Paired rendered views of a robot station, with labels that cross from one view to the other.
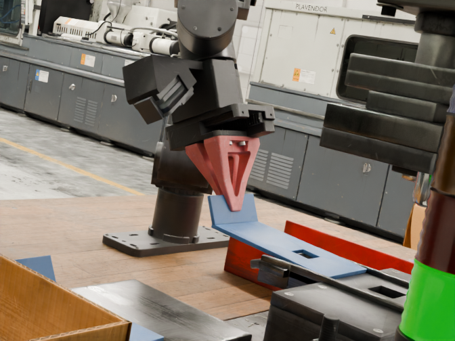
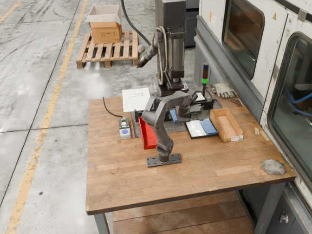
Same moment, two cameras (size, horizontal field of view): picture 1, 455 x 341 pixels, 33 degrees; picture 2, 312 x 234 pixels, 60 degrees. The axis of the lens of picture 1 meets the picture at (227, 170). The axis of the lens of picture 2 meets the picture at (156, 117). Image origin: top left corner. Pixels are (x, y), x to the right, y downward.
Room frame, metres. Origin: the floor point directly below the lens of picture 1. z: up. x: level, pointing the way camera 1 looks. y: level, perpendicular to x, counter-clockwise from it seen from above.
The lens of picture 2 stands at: (1.84, 0.76, 2.07)
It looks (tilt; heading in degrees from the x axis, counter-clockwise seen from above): 38 degrees down; 222
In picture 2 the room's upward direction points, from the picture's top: 2 degrees counter-clockwise
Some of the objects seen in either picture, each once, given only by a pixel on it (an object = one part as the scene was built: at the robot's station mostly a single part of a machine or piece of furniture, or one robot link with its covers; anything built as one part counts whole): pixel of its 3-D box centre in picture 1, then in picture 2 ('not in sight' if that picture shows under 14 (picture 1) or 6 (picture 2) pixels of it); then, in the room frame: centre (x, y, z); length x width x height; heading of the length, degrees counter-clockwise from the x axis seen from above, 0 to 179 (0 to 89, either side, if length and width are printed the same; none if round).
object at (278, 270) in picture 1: (288, 273); not in sight; (0.68, -0.07, 0.98); 0.07 x 0.02 x 0.01; 51
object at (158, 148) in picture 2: (187, 170); (164, 146); (1.01, 0.05, 1.00); 0.09 x 0.06 x 0.06; 92
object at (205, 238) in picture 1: (177, 215); (163, 155); (1.02, 0.06, 0.94); 0.20 x 0.07 x 0.08; 141
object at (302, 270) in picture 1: (352, 301); not in sight; (0.64, -0.12, 0.98); 0.13 x 0.01 x 0.03; 51
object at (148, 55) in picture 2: not in sight; (149, 54); (0.56, -0.45, 1.25); 0.19 x 0.07 x 0.19; 141
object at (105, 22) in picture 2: not in sight; (106, 23); (-1.23, -3.16, 0.40); 0.67 x 0.60 x 0.50; 43
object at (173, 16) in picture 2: not in sight; (171, 33); (0.56, -0.25, 1.44); 0.17 x 0.13 x 0.42; 51
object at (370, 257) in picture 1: (336, 273); (150, 131); (0.90, -0.15, 0.93); 0.25 x 0.12 x 0.06; 51
